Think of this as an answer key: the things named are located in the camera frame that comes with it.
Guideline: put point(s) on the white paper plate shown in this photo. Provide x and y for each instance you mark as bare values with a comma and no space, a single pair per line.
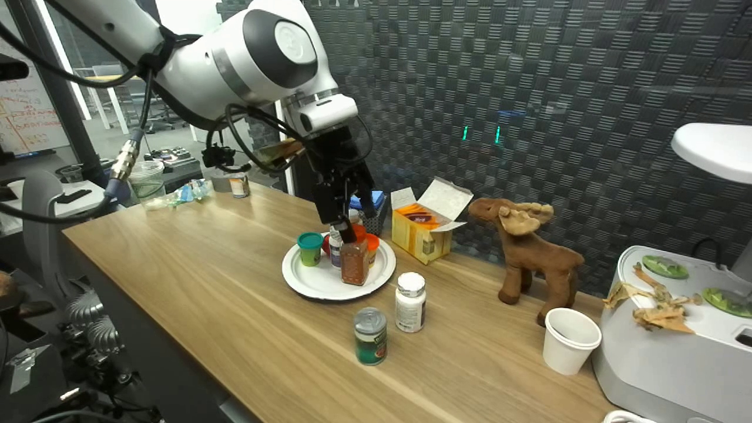
322,280

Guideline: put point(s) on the white bowl on stand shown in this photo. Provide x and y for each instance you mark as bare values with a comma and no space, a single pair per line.
718,149

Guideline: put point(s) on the brown plush moose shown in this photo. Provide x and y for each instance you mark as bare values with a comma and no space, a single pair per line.
527,251

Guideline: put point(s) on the orange lid spice jar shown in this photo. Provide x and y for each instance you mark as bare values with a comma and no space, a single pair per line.
353,260

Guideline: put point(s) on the grey foam block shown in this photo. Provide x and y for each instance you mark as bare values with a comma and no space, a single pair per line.
377,222

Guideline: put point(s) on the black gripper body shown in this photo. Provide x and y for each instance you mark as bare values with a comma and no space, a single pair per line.
338,162

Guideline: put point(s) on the white bin with leaves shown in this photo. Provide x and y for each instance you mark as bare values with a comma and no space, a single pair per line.
665,353

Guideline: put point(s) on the white paper cup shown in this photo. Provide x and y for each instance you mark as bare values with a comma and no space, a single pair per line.
568,339

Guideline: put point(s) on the open orange cardboard box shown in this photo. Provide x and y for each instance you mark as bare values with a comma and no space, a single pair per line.
424,224

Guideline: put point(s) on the teal lid green cup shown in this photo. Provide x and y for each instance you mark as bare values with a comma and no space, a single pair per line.
310,246

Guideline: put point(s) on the blue label white bottle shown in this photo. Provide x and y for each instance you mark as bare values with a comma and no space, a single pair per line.
332,245

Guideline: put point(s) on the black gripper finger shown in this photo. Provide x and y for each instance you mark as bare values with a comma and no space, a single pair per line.
357,217
330,204

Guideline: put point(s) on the orange lid small cup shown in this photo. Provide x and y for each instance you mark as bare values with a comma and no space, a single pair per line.
371,245

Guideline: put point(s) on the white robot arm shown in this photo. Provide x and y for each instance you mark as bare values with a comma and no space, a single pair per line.
265,51

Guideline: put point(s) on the white supplement bottle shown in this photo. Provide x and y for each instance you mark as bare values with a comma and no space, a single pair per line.
410,300

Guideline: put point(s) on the blue sponge cloth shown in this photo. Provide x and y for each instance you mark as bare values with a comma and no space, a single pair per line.
377,201

